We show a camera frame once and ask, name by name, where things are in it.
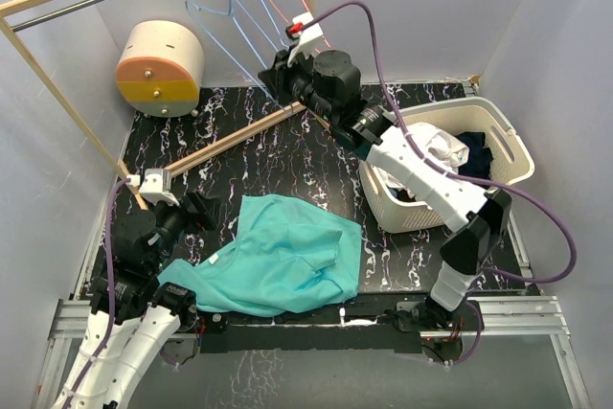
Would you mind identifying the cream round drawer cabinet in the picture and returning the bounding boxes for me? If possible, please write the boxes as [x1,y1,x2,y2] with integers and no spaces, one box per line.
[115,20,205,118]

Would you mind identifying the white t shirt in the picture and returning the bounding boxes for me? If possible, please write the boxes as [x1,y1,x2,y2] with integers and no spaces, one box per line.
[373,123,469,202]

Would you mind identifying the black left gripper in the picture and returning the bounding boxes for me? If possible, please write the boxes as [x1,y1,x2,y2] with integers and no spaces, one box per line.
[148,187,221,271]

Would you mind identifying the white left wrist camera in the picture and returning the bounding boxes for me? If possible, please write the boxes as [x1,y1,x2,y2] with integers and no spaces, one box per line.
[127,169,179,206]

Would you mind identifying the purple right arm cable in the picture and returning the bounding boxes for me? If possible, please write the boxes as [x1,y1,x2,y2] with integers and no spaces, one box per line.
[306,0,577,365]

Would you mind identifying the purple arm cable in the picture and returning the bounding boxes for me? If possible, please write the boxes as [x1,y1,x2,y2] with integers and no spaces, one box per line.
[306,0,577,365]
[57,176,135,400]

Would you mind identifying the cream plastic laundry basket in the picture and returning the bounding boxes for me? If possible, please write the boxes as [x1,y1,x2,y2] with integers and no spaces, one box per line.
[358,97,534,234]

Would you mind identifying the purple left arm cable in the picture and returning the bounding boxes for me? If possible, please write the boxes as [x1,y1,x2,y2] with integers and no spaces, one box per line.
[57,176,135,400]

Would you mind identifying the wooden clothes rack frame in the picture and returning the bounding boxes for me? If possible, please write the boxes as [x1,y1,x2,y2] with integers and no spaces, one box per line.
[0,0,331,212]

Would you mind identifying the aluminium base frame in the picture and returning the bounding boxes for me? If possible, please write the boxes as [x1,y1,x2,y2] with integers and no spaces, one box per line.
[35,293,593,409]

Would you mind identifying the teal t shirt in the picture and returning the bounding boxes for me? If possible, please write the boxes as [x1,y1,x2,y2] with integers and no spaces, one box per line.
[158,194,361,318]

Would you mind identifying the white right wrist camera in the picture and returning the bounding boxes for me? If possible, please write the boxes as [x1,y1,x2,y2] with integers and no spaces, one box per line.
[285,12,323,67]

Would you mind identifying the navy blue garment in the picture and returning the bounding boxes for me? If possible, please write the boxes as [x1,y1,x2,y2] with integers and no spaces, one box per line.
[456,131,493,179]

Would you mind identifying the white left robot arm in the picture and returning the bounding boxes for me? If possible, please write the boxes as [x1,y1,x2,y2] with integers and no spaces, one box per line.
[54,192,221,408]

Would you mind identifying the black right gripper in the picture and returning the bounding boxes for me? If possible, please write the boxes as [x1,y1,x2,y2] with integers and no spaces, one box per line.
[259,46,337,125]

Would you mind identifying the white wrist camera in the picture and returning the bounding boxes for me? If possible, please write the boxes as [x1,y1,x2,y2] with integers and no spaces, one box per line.
[127,169,179,206]
[285,12,323,67]

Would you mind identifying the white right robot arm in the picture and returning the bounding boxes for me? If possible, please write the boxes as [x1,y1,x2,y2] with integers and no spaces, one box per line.
[258,50,511,329]

